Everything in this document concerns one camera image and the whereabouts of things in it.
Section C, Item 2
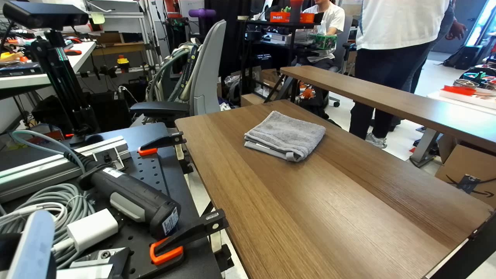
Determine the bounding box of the folded grey towel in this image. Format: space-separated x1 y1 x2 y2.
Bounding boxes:
244 110 326 163

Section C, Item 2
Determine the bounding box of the grey office chair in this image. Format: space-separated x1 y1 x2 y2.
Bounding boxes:
130 20 227 119

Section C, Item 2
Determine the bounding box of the far black orange clamp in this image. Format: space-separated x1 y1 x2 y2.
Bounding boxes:
138 132 185 157

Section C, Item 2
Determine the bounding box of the black orange clamp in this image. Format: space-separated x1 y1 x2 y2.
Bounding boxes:
138 132 185 157
149 209 228 267

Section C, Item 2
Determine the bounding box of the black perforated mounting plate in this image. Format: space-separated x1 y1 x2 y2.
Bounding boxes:
72 121 225 279

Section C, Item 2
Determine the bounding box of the seated person white shirt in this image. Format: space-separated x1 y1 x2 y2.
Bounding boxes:
299 0 346 70

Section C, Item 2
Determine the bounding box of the orange tool case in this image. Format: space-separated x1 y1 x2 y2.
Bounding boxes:
268 11 316 25

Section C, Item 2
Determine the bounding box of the near black orange clamp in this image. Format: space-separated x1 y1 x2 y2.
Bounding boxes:
149 209 228 267

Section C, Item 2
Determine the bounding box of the standing person white shirt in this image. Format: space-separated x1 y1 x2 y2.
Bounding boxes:
349 0 468 150

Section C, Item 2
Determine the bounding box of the black tripod stand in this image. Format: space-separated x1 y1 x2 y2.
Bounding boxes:
30 30 99 135

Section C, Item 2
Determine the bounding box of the white power adapter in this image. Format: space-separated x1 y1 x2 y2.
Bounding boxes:
67 209 118 251

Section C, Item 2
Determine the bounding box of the long wooden bench shelf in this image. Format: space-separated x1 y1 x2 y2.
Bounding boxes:
281 65 496 152

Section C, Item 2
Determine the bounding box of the cardboard box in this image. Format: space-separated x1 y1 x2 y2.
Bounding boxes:
436 144 496 208

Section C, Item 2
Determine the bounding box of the blue grey curved panel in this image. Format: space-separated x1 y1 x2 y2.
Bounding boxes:
6 209 56 279

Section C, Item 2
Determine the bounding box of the aluminium extrusion rail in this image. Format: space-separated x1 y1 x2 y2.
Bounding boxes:
0 136 130 203

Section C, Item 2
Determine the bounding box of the grey coiled cable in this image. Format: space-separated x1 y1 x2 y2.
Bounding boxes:
0 181 98 270

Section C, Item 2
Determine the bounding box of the black camera on stand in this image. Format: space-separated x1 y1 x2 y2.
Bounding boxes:
3 0 89 30

